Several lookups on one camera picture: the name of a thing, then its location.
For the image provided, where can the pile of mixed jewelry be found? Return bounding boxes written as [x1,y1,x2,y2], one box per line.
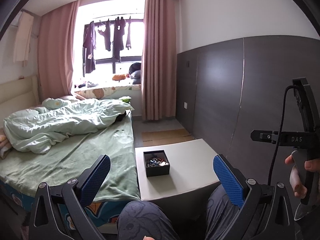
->
[146,157,169,167]

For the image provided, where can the black jewelry box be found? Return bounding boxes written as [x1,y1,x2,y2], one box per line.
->
[143,150,170,177]

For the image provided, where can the person's right hand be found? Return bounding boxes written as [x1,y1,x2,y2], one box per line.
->
[290,159,319,199]

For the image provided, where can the person's left hand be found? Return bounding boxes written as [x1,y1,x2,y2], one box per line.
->
[143,236,155,240]

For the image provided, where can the person's right knee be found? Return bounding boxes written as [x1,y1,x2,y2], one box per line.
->
[205,185,240,239]

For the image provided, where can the person's knee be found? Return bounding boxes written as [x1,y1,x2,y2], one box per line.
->
[205,185,240,239]
[117,200,179,240]

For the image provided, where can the white low table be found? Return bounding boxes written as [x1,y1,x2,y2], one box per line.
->
[134,138,222,202]

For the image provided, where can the person's left knee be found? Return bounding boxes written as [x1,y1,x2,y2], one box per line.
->
[117,200,179,240]

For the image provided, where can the flattened cardboard on floor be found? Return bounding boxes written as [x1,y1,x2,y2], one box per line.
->
[142,128,194,146]

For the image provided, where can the bed with green sheet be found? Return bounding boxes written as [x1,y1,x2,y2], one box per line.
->
[1,99,140,226]

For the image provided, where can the light green duvet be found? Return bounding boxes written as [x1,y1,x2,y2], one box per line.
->
[3,99,134,154]

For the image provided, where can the orange plush toy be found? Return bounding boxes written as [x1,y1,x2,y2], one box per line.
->
[112,74,127,81]

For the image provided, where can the beige headboard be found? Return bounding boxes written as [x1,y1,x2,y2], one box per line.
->
[0,75,40,125]

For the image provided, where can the dark pillows on sill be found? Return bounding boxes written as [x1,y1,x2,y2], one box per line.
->
[129,62,141,85]

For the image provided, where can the hanging dark clothes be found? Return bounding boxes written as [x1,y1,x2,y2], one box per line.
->
[82,17,131,75]

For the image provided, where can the left pink curtain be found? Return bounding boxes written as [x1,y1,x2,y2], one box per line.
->
[37,1,80,100]

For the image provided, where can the pink curtain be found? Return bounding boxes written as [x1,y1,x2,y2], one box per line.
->
[142,0,177,121]
[37,1,80,100]

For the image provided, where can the right pink curtain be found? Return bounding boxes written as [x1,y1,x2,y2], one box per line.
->
[142,0,177,121]

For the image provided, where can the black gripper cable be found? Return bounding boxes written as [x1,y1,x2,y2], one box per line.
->
[267,84,298,186]

